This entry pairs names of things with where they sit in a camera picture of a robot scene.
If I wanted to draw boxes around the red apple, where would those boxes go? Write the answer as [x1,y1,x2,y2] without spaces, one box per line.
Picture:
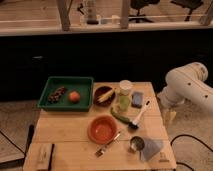
[68,91,80,103]

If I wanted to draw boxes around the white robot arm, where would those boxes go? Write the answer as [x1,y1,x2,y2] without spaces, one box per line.
[157,62,213,126]

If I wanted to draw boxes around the grey blue cloth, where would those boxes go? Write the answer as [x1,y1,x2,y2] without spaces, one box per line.
[140,138,163,162]

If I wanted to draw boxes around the small metal cup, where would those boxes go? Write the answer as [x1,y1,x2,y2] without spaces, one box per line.
[130,136,145,152]

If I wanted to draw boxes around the green plastic cup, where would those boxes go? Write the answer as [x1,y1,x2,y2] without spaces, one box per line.
[119,96,130,111]

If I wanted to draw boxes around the green cucumber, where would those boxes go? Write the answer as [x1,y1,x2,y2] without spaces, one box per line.
[110,107,130,124]

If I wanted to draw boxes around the yellow banana pieces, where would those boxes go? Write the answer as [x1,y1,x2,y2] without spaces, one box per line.
[98,89,115,103]

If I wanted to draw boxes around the orange bowl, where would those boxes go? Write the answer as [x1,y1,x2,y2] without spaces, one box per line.
[87,115,117,144]

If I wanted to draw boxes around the dark brown bowl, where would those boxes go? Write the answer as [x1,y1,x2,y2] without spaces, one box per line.
[93,86,115,107]

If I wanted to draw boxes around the metal fork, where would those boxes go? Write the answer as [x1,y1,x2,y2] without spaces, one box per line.
[95,131,121,157]

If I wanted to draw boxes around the green plastic tray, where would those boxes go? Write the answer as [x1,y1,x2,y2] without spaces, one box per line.
[38,76,93,112]

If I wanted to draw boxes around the black office chair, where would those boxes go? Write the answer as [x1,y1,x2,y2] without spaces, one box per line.
[129,0,160,23]

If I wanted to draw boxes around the dark grape bunch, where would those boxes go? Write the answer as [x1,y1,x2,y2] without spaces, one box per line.
[48,87,67,103]

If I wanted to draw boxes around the wooden block with black edge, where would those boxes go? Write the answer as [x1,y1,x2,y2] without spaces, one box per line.
[36,143,54,171]

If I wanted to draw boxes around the black cable right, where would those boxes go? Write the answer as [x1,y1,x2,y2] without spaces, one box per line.
[170,133,213,171]

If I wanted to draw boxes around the white handled brush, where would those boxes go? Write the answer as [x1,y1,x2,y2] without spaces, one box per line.
[128,101,150,130]

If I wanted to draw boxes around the wooden post middle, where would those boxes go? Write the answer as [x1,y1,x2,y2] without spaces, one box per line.
[120,0,130,29]

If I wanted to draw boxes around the wooden post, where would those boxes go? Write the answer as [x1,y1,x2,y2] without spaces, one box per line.
[120,0,130,29]
[56,0,70,31]

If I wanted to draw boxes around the wooden post left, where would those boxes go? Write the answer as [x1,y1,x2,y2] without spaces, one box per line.
[56,0,70,31]

